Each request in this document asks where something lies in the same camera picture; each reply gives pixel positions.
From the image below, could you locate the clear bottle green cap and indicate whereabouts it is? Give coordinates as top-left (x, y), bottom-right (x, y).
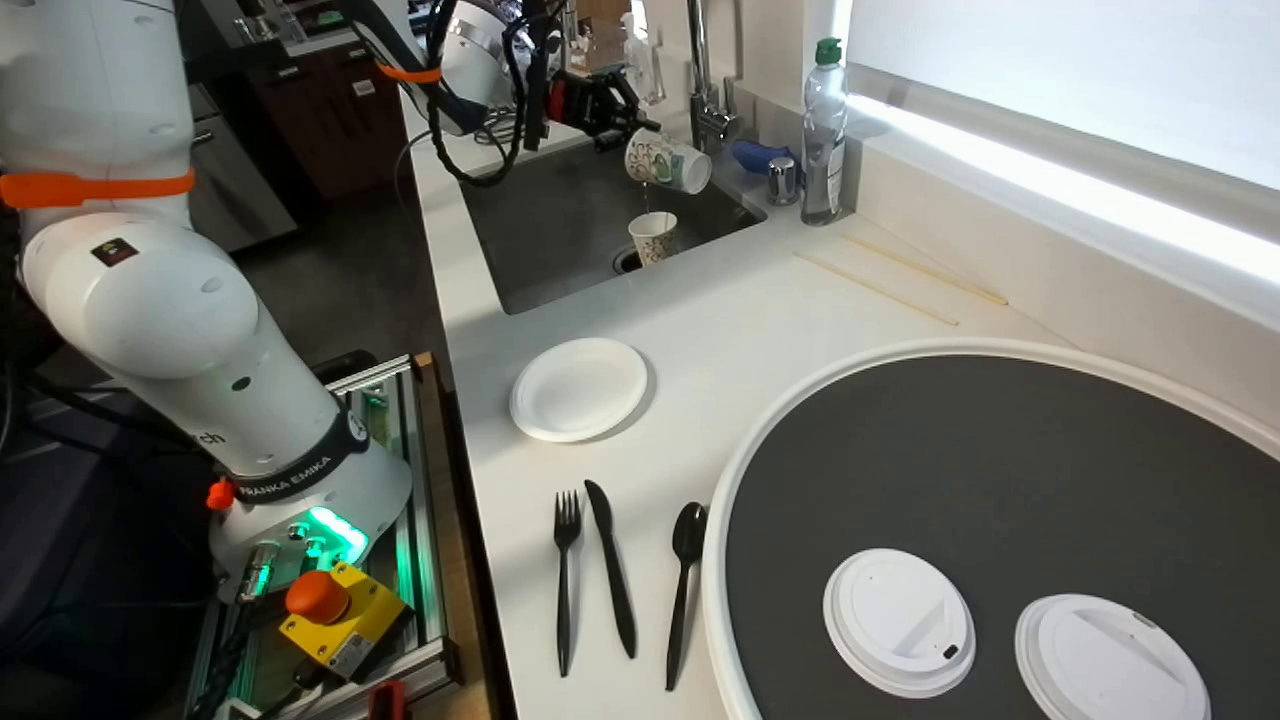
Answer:
top-left (796, 31), bottom-right (853, 225)

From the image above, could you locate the small metal can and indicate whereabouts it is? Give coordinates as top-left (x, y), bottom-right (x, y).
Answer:
top-left (762, 152), bottom-right (804, 209)

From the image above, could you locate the white round plate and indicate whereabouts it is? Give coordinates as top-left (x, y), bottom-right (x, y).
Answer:
top-left (502, 331), bottom-right (654, 450)

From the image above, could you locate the white cup lid sip hole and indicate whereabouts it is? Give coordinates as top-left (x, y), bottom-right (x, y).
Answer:
top-left (817, 545), bottom-right (978, 703)

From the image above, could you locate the chrome sink faucet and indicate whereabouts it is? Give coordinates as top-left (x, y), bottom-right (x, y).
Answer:
top-left (683, 0), bottom-right (751, 155)

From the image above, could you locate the black plastic spoon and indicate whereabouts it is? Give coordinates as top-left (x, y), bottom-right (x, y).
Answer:
top-left (659, 497), bottom-right (710, 693)

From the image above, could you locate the stainless steel appliance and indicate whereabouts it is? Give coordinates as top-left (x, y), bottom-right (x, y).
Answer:
top-left (185, 78), bottom-right (305, 255)

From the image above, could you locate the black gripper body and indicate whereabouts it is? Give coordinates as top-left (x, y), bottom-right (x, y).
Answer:
top-left (550, 59), bottom-right (648, 137)

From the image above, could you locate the stainless steel sink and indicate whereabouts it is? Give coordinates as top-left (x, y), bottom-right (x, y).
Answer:
top-left (455, 126), bottom-right (770, 321)

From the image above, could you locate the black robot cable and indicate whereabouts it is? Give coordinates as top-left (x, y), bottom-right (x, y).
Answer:
top-left (418, 0), bottom-right (563, 194)

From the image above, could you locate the white cup lid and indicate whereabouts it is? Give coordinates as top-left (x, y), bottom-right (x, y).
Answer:
top-left (1006, 589), bottom-right (1216, 720)

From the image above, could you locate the metal robot stand frame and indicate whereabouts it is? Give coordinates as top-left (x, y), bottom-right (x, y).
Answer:
top-left (185, 349), bottom-right (473, 720)

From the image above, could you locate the black plastic fork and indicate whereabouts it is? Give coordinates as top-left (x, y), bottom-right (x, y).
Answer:
top-left (549, 484), bottom-right (588, 679)

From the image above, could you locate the white printed paper cup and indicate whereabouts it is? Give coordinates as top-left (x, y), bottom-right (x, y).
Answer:
top-left (619, 128), bottom-right (717, 202)
top-left (622, 209), bottom-right (683, 274)

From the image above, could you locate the round black tray white rim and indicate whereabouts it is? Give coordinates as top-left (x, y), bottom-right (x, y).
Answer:
top-left (698, 337), bottom-right (1280, 720)

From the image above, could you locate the yellow emergency stop box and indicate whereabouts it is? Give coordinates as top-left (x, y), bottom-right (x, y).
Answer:
top-left (274, 564), bottom-right (406, 679)

